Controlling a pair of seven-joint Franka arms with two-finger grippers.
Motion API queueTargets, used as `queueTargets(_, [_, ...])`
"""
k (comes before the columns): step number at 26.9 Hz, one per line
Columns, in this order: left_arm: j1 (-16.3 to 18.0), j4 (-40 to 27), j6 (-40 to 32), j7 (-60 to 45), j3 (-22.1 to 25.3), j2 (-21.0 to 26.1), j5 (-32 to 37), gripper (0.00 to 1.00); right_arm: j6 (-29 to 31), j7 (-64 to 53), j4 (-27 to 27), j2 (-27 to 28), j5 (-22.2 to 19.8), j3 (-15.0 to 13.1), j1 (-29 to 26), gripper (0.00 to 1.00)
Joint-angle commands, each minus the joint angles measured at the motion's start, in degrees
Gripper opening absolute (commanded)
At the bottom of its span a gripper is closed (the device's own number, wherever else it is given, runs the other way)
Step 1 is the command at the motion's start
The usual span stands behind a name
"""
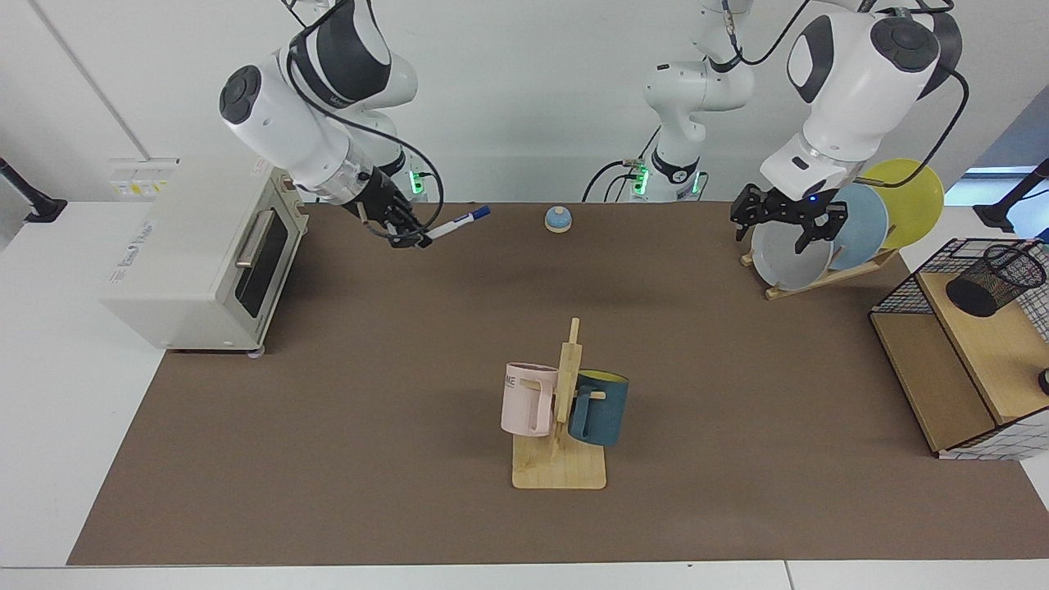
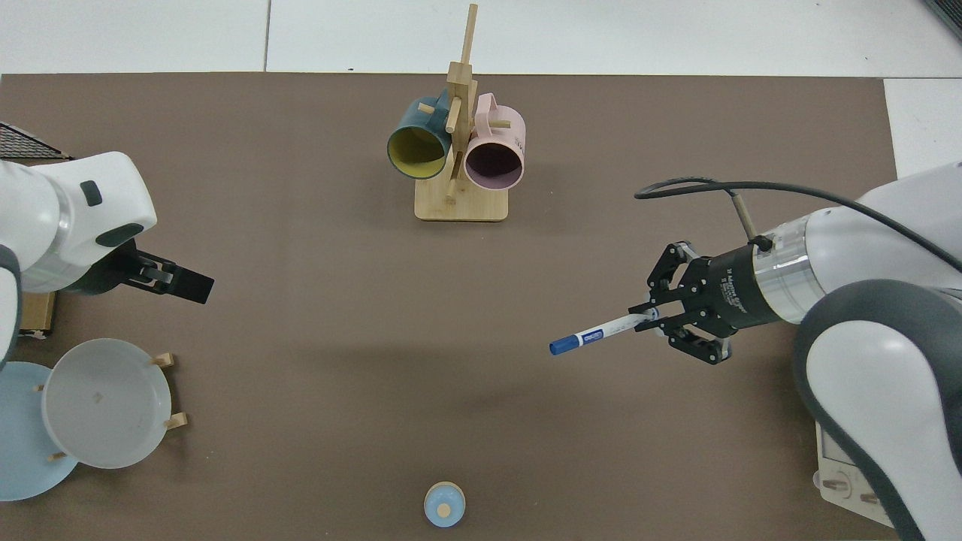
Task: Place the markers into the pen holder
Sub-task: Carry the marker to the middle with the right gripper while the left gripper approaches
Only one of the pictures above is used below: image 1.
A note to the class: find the black mesh pen holder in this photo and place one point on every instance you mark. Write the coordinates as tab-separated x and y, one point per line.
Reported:
983	287

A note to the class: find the wooden cup stand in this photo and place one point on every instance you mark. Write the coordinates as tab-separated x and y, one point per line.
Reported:
561	471

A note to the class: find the dark teal mug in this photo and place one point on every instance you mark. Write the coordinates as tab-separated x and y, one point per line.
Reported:
606	414

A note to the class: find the small blue round thing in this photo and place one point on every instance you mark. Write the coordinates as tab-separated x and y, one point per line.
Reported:
558	219

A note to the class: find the yellow plate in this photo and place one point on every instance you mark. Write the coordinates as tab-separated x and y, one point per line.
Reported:
914	201

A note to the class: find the brown table cloth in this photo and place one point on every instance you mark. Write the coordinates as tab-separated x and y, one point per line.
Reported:
369	426

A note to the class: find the wooden plate rack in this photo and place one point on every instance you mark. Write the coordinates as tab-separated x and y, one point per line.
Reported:
819	280

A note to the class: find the light blue plate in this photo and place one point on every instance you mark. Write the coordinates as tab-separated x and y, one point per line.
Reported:
865	225

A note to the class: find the pink mug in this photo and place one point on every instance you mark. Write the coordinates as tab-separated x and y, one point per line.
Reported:
524	401

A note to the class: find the black stand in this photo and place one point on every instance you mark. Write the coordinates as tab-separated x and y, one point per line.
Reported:
1004	209
33	201

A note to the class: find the grey plate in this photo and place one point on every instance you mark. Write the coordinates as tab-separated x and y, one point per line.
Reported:
783	258

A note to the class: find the blue and white marker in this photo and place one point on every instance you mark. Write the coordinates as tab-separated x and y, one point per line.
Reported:
459	221

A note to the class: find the pale toaster oven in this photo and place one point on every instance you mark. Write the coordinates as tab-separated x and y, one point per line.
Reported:
188	262

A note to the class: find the white outlet box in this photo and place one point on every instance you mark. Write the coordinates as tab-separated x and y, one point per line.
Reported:
143	176

